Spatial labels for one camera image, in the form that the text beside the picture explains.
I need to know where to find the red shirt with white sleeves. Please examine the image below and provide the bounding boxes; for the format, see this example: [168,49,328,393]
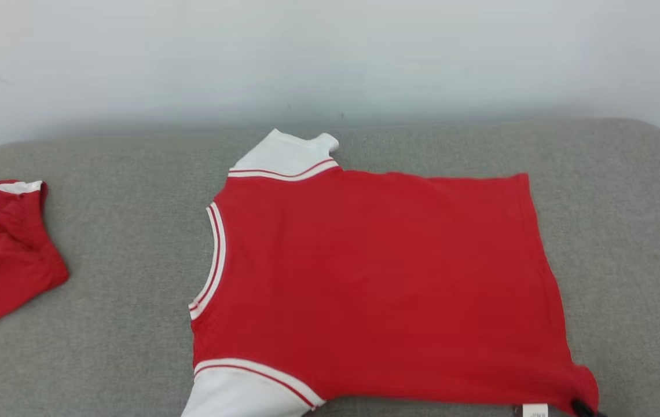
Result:
[181,129,600,417]

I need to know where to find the red shorts with white waistband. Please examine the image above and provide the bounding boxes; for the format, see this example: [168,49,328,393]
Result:
[0,180,70,336]

